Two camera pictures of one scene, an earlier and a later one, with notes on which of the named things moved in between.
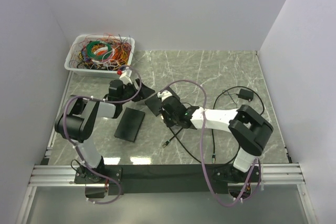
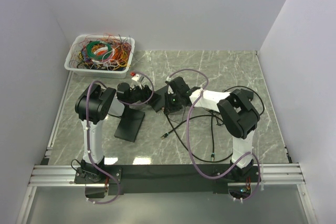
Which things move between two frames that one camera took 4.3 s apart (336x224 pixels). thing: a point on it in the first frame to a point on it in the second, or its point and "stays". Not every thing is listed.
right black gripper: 169,124 to 169,107
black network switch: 129,124 stays
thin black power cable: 240,87 stays
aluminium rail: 64,176 stays
